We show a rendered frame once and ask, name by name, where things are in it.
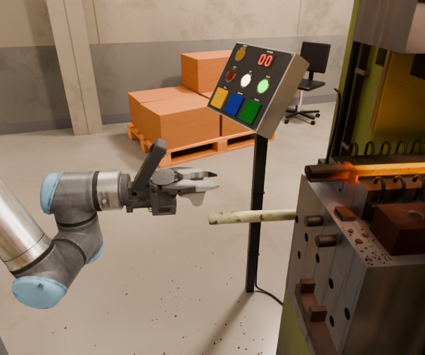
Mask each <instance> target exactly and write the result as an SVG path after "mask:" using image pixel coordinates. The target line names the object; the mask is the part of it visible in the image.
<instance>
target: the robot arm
mask: <svg viewBox="0 0 425 355"><path fill-rule="evenodd" d="M166 153H167V142H166V141H164V140H162V139H161V138H157V139H156V141H155V142H154V143H153V144H152V145H151V146H150V149H149V153H148V155H147V157H146V158H145V160H144V162H143V163H142V165H141V167H140V169H139V171H138V173H137V174H136V176H135V178H134V181H132V182H131V178H130V175H129V173H128V174H123V173H122V171H121V170H100V171H83V172H65V171H63V172H61V173H50V174H48V175H47V176H46V177H45V178H44V180H43V182H42V185H41V189H40V204H41V208H42V210H43V212H44V213H46V214H48V215H51V214H54V217H55V219H56V224H57V228H58V234H57V235H56V236H55V237H54V238H53V239H51V238H50V237H47V235H46V234H45V233H44V231H43V230H42V229H41V228H40V227H39V225H38V224H37V223H36V221H35V220H34V219H33V217H32V216H31V215H30V214H29V213H28V212H27V210H26V209H25V207H24V206H23V205H22V204H21V203H20V202H19V200H18V199H17V197H16V196H15V195H14V193H12V191H11V190H10V189H9V188H8V186H7V185H6V183H5V182H4V181H3V180H2V179H1V178H0V259H1V260H2V261H3V263H4V264H5V265H6V267H7V269H8V270H9V271H10V273H11V274H12V275H13V276H14V277H15V278H16V280H14V281H13V284H12V288H11V290H12V293H13V295H14V297H15V298H16V299H17V300H18V301H20V302H21V303H23V304H24V305H26V306H29V307H32V308H35V309H49V308H52V307H54V306H55V305H56V304H57V303H58V302H59V301H60V300H61V299H62V297H63V296H65V295H66V293H67V291H68V288H69V287H70V286H71V284H72V282H73V281H74V279H75V278H76V277H77V275H78V273H79V272H80V271H81V269H82V267H84V266H85V265H87V264H90V263H92V262H94V261H95V260H96V259H97V258H98V257H99V256H100V255H101V253H102V251H103V235H102V234H101V228H100V224H99V217H98V213H97V211H114V210H122V209H123V208H124V206H126V211H127V213H133V210H134V208H149V209H150V208H151V209H150V210H151V211H149V210H148V211H149V212H151V213H152V214H153V216H165V215H176V212H177V194H178V196H179V197H184V198H189V199H190V201H191V203H192V204H193V205H194V206H200V205H201V204H202V203H203V199H204V196H205V192H206V191H208V190H212V189H216V188H218V187H220V184H218V183H216V182H214V181H212V180H206V181H203V178H211V177H217V173H214V172H212V171H210V170H204V169H200V168H192V167H173V168H164V169H160V170H156V168H157V167H158V165H159V163H160V162H161V160H162V158H164V157H165V155H166ZM176 179H177V180H176Z"/></svg>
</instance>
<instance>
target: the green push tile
mask: <svg viewBox="0 0 425 355"><path fill-rule="evenodd" d="M261 107H262V104H259V103H257V102H254V101H251V100H250V99H248V100H247V102H246V105H245V106H244V108H243V110H242V112H241V115H240V116H239V119H240V120H242V121H244V122H246V123H248V124H250V125H253V123H254V121H255V119H256V117H257V115H258V113H259V111H260V109H261Z"/></svg>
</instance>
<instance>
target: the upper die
mask: <svg viewBox="0 0 425 355"><path fill-rule="evenodd" d="M353 41H355V42H360V43H363V44H368V45H371V46H376V47H379V48H382V49H387V50H390V51H395V52H398V53H401V54H425V0H360V2H359V6H358V10H357V17H356V21H355V28H354V33H353Z"/></svg>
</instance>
